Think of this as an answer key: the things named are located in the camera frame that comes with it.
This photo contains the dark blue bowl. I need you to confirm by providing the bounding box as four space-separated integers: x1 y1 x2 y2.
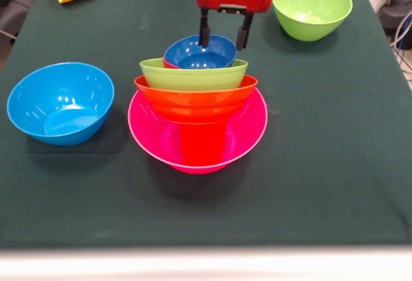
164 34 238 70

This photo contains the green bowl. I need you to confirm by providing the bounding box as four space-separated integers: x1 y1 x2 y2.
272 0 354 43
138 57 250 92

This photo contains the small crimson bowl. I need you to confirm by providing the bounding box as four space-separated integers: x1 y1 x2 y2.
162 55 181 70

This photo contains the orange bowl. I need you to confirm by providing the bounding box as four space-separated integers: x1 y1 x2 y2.
133 74 259 125

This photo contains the red cup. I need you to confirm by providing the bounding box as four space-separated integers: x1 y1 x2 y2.
178 121 228 167

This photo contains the large pink bowl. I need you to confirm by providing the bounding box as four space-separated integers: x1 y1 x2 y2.
127 86 269 175

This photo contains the light blue bowl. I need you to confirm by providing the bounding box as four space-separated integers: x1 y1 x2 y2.
6 62 115 147

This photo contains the dark green tablecloth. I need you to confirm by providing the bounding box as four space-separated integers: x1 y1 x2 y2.
0 0 412 249

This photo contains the tangle of cables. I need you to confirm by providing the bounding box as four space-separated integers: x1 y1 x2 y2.
391 13 412 84

